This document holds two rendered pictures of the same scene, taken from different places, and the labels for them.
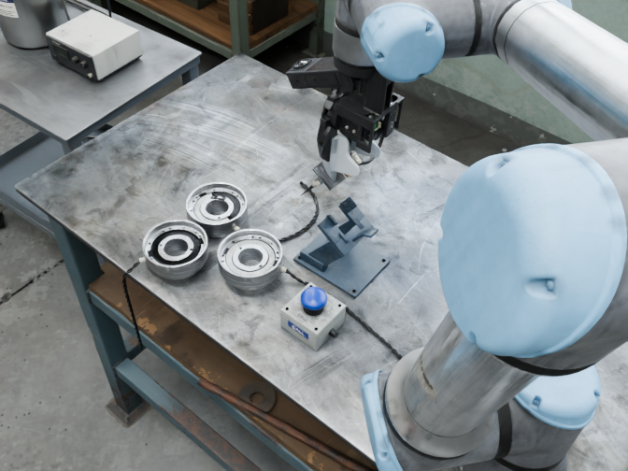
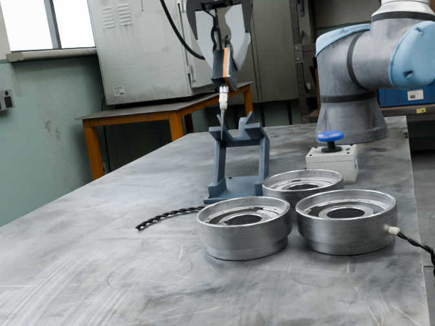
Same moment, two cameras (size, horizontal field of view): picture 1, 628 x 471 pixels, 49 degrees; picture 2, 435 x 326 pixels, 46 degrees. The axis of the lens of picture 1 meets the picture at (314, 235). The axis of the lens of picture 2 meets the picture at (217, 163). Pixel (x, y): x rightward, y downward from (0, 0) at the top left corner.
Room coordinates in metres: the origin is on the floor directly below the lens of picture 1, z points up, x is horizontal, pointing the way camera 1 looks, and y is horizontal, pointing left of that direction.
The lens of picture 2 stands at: (1.02, 0.69, 1.01)
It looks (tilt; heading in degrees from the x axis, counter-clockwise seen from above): 12 degrees down; 253
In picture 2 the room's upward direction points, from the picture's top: 8 degrees counter-clockwise
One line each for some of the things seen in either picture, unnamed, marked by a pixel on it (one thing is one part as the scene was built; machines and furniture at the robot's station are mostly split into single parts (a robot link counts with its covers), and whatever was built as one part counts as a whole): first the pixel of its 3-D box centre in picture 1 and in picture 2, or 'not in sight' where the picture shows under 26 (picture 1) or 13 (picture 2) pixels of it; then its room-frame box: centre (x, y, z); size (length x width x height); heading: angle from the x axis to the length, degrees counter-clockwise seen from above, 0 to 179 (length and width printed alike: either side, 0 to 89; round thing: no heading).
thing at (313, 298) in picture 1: (313, 305); (331, 147); (0.62, 0.00, 0.85); 0.04 x 0.04 x 0.05
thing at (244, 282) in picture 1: (250, 260); (303, 194); (0.73, 0.10, 0.82); 0.10 x 0.10 x 0.04
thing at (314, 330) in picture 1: (315, 317); (333, 162); (0.62, -0.01, 0.82); 0.08 x 0.07 x 0.05; 52
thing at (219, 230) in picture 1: (217, 210); (245, 227); (0.84, 0.17, 0.82); 0.10 x 0.10 x 0.04
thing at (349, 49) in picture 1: (364, 37); not in sight; (0.75, -0.05, 1.22); 0.08 x 0.08 x 0.05
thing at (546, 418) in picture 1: (533, 395); (347, 59); (0.41, -0.26, 0.97); 0.13 x 0.12 x 0.14; 103
